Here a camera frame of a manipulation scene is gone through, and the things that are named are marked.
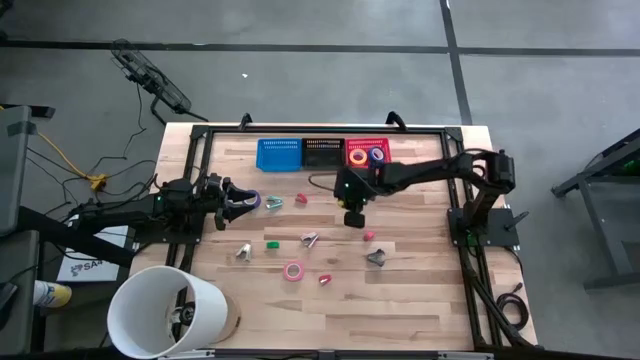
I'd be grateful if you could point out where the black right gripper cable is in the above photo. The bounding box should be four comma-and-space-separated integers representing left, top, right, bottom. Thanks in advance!
307, 171, 342, 195

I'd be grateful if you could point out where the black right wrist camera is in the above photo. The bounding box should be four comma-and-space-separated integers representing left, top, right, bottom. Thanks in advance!
343, 210, 367, 230

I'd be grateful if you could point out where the black diagonal stand beam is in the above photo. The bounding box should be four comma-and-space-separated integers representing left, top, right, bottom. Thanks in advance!
17, 205, 136, 269

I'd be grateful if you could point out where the gray plastic panel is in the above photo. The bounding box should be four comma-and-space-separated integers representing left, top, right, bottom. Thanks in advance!
0, 229, 41, 355
0, 103, 56, 236

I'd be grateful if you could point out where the dark coiled cable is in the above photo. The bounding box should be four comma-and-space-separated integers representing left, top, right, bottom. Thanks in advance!
495, 282, 530, 332

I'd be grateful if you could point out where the blue plastic basket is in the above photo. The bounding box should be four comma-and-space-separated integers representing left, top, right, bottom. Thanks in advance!
255, 138, 304, 173

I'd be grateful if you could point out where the red plastic basket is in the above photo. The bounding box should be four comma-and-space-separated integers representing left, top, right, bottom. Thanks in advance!
344, 137, 392, 169

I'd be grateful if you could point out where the white printed box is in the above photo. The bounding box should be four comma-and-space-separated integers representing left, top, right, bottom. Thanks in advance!
56, 224, 129, 284

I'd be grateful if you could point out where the pink tape roll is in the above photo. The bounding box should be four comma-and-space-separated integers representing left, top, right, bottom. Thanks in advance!
282, 260, 306, 283

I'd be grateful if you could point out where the black floor cable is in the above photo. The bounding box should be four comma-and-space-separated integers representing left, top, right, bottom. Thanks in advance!
24, 82, 161, 216

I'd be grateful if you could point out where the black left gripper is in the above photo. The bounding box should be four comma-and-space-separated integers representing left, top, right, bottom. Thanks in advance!
199, 172, 261, 231

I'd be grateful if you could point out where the black plastic basket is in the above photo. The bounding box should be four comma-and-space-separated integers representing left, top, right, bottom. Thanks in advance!
301, 138, 347, 170

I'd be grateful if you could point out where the yellow power cable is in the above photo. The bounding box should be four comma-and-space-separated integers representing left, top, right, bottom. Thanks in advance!
0, 103, 108, 192

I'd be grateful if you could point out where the white lamp shade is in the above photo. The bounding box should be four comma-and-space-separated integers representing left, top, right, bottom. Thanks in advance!
106, 264, 230, 360

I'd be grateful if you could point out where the yellow white bottle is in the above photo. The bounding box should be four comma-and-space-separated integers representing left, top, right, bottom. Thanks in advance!
33, 279, 73, 309

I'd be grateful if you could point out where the black metal table frame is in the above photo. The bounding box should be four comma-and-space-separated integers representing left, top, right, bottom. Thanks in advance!
164, 124, 539, 351

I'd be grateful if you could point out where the gray metal table frame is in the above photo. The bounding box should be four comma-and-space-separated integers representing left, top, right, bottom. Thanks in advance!
551, 127, 640, 292

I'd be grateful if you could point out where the silver metal bracket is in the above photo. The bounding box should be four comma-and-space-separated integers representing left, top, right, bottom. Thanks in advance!
158, 349, 216, 360
437, 351, 495, 360

